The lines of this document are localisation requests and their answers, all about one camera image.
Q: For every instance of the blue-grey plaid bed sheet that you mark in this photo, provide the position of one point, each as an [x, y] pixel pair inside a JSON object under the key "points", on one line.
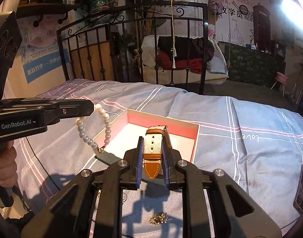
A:
{"points": [[259, 146]]}

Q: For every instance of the person's left hand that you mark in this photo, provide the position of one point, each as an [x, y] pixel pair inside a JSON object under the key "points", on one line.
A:
{"points": [[8, 166]]}

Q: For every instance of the bright ceiling lamp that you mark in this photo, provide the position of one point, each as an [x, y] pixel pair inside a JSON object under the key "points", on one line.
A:
{"points": [[293, 9]]}

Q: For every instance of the black iron bed frame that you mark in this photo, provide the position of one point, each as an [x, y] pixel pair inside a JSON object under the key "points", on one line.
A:
{"points": [[124, 28]]}

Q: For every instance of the open pink-lined gift box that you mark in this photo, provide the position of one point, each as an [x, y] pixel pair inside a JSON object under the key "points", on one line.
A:
{"points": [[130, 125]]}

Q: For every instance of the blue white wall poster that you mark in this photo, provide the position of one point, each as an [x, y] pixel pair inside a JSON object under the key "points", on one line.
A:
{"points": [[39, 48]]}

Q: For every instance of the pink stool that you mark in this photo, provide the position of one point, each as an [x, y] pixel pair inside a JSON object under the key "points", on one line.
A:
{"points": [[282, 79]]}

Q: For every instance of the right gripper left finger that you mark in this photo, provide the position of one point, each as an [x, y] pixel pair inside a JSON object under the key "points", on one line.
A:
{"points": [[139, 161]]}

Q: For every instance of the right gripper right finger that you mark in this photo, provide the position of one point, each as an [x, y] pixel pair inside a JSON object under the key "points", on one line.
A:
{"points": [[165, 164]]}

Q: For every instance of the white hanging swing chair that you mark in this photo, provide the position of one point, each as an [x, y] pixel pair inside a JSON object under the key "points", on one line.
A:
{"points": [[180, 41]]}

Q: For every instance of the tan leather strap watch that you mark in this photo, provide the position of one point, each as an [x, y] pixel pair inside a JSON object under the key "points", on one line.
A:
{"points": [[152, 155]]}

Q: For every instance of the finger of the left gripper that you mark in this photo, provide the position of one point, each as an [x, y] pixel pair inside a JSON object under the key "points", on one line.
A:
{"points": [[55, 109]]}

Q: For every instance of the red cushion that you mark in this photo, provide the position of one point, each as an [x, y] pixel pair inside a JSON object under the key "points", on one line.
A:
{"points": [[163, 61]]}

